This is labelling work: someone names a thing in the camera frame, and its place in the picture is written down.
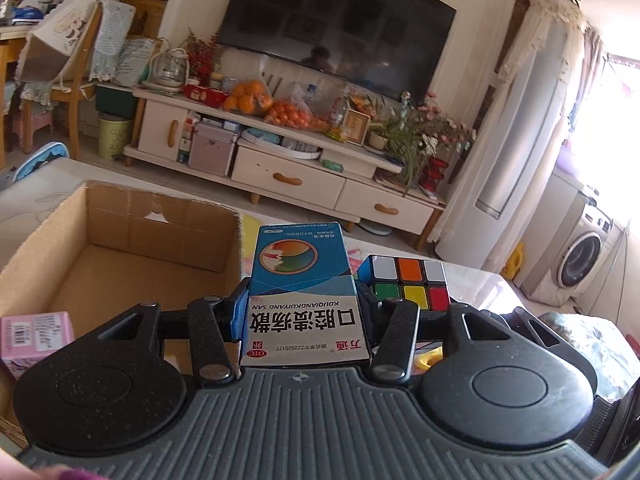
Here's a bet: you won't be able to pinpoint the silver washing machine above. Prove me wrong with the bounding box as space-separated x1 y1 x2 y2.
520 192 626 303

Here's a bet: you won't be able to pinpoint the glass kettle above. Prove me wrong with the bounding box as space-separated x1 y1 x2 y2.
150 47 190 92

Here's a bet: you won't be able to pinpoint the colourful puzzle cube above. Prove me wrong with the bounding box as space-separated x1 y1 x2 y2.
356 255 451 313

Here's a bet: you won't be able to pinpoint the bag of oranges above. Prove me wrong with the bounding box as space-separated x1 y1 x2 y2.
222 77 275 116

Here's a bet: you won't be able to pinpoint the red stand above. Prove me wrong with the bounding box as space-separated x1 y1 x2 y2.
419 156 447 191

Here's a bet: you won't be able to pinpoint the wooden chair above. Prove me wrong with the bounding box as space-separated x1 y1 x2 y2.
20 2 103 161

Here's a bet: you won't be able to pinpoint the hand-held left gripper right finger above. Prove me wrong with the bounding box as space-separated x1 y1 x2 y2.
356 287 508 383

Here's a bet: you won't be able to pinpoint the small yellow plastic item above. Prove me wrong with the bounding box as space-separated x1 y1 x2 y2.
417 345 443 372

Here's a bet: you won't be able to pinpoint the green potted plant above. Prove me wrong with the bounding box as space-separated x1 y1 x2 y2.
367 105 441 196

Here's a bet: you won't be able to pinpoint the lace covered standing air conditioner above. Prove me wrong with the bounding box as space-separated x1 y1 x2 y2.
435 0 608 271

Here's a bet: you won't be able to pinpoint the pink barcode box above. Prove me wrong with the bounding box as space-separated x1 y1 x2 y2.
0 311 76 381

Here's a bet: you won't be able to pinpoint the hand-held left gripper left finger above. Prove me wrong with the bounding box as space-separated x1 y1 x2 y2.
95 277 251 388

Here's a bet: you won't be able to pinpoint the pink stool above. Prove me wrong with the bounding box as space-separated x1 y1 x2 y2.
7 110 56 153

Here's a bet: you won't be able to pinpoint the wooden picture frame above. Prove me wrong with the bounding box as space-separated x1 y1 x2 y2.
341 108 371 146

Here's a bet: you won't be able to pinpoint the pink artificial flowers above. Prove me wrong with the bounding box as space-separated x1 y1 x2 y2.
400 91 476 153

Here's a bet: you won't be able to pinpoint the red berry branches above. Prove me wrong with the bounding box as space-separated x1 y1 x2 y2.
185 27 221 86

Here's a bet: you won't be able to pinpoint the green trash can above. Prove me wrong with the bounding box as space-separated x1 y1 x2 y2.
97 115 133 161

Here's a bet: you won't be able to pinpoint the silver case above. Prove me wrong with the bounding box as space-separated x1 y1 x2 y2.
187 122 237 177

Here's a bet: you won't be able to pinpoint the cream television cabinet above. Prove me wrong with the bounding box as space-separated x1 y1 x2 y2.
122 85 447 251

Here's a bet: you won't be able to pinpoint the red box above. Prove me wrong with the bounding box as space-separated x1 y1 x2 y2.
182 84 226 107

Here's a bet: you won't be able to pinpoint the cardboard box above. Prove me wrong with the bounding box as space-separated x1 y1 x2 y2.
0 180 243 451

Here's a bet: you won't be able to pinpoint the black flat television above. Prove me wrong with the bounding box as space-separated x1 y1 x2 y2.
217 0 458 92

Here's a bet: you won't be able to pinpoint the lace chair cover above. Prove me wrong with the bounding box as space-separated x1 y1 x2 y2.
90 0 136 83

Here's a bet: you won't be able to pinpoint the white round tray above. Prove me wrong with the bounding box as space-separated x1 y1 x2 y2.
240 127 323 161

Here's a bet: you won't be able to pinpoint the yellow detergent bottle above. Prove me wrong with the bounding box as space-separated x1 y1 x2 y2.
501 242 526 281

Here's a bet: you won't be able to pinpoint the blue medicine box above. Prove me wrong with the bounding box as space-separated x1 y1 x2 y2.
239 222 373 367

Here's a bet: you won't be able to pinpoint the bag of tangerines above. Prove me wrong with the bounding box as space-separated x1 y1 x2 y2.
264 85 321 131

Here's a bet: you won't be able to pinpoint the beige tote bag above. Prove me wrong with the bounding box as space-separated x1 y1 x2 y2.
17 0 98 83

